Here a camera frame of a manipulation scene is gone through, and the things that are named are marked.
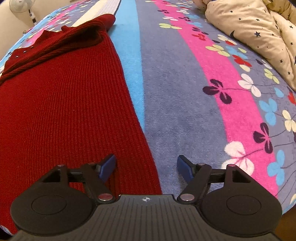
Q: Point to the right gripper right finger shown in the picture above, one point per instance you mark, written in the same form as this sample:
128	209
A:
199	178

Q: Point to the dark red knit sweater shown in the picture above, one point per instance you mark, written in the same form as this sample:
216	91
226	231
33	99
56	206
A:
64	100

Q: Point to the floral striped fleece bed blanket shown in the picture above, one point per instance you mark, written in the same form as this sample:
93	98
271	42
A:
203	94

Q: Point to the white standing fan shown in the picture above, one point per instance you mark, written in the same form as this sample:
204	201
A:
23	6

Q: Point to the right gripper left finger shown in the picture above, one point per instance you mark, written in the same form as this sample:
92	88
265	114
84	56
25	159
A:
85	185

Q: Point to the beige star pattern duvet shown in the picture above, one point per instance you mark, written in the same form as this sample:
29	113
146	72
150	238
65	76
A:
267	27

